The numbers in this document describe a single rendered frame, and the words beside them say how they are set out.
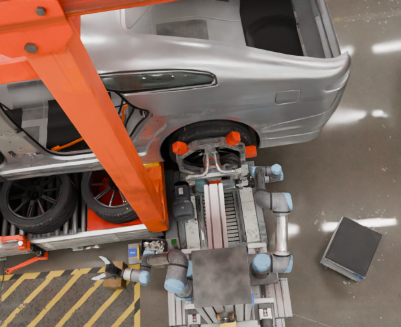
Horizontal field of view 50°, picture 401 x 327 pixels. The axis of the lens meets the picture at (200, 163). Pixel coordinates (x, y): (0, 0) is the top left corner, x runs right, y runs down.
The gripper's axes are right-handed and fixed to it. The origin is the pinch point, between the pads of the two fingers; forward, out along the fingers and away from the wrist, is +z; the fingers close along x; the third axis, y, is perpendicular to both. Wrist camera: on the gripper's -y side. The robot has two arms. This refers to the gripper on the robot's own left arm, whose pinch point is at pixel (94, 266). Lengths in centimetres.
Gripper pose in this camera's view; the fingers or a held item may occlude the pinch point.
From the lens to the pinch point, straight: 291.5
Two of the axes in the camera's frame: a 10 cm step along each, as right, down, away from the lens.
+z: -9.8, -1.3, 1.6
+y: 0.7, 5.4, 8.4
